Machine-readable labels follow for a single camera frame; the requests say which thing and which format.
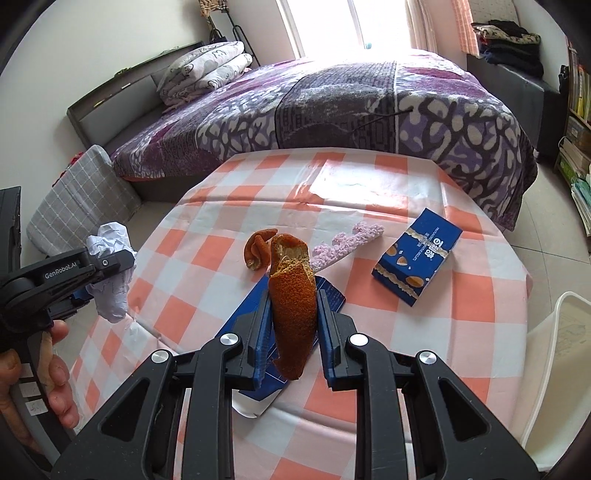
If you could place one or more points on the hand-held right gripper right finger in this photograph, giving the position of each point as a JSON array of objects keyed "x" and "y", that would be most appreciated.
[{"x": 327, "y": 337}]

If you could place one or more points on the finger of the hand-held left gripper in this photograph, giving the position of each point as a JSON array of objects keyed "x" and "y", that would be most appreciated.
[
  {"x": 115, "y": 263},
  {"x": 81, "y": 297}
]

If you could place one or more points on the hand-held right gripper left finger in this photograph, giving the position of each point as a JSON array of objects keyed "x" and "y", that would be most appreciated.
[{"x": 261, "y": 337}]

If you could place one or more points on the white paper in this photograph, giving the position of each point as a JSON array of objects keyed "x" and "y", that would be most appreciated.
[{"x": 111, "y": 295}]

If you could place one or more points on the long orange peel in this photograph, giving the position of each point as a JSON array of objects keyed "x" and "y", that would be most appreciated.
[{"x": 291, "y": 314}]

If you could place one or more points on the white plastic bin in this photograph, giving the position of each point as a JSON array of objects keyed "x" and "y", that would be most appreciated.
[{"x": 563, "y": 369}]

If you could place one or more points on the person's left hand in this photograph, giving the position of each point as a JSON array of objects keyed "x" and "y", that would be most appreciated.
[{"x": 60, "y": 392}]

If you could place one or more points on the flattened blue box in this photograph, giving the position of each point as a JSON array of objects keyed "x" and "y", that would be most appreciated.
[{"x": 333, "y": 297}]

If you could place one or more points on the orange white checked tablecloth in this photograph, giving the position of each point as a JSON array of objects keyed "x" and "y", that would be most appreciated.
[{"x": 369, "y": 350}]

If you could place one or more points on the black cabinet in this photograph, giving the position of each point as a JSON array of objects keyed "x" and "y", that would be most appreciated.
[{"x": 9, "y": 230}]

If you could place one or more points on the grey checked cushion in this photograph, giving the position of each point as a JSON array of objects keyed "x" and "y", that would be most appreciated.
[{"x": 83, "y": 203}]

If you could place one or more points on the small curled orange peel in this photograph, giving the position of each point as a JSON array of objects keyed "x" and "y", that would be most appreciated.
[{"x": 256, "y": 249}]

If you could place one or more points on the purple foam strip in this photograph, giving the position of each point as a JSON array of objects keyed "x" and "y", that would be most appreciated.
[{"x": 351, "y": 240}]

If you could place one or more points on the blue snack box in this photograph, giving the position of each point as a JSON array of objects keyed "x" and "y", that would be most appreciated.
[{"x": 415, "y": 258}]

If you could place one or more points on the dark wooden headboard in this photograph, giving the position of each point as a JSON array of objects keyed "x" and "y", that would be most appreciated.
[{"x": 106, "y": 106}]

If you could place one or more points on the folded patterned quilt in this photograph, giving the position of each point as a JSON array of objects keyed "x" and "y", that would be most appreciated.
[{"x": 203, "y": 69}]

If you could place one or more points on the thin black stick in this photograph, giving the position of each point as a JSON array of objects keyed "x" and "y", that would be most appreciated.
[{"x": 383, "y": 119}]

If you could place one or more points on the bed with purple blanket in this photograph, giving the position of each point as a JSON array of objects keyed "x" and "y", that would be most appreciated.
[{"x": 323, "y": 101}]

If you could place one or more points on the black metal rack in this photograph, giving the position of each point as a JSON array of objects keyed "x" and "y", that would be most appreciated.
[{"x": 226, "y": 27}]

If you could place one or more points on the bright window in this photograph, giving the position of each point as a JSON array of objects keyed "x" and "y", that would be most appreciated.
[{"x": 341, "y": 23}]

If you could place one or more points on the wooden bookshelf with books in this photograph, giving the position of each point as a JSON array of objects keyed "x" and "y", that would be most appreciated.
[{"x": 577, "y": 138}]

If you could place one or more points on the sheer curtain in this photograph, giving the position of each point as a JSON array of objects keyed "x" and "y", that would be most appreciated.
[{"x": 420, "y": 23}]

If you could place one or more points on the pink checked cloth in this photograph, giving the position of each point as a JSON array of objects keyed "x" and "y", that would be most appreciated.
[{"x": 466, "y": 27}]

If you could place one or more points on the pile of dark clothes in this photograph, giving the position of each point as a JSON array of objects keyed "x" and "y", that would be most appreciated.
[{"x": 512, "y": 46}]

